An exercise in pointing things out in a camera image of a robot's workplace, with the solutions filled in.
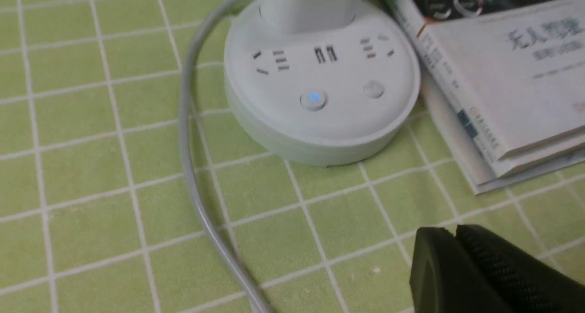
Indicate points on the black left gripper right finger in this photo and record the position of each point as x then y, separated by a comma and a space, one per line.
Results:
524, 282

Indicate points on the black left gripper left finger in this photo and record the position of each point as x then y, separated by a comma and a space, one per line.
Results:
444, 279

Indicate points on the white desk lamp with sockets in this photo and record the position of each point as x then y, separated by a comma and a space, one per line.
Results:
320, 82

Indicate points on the bottom thin booklet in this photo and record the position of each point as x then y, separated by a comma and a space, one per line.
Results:
474, 168

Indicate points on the middle white book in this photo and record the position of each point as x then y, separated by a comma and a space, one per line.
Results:
514, 165

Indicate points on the top white textbook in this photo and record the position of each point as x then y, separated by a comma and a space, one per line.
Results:
515, 67

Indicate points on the green checkered tablecloth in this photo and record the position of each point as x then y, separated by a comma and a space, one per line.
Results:
95, 217

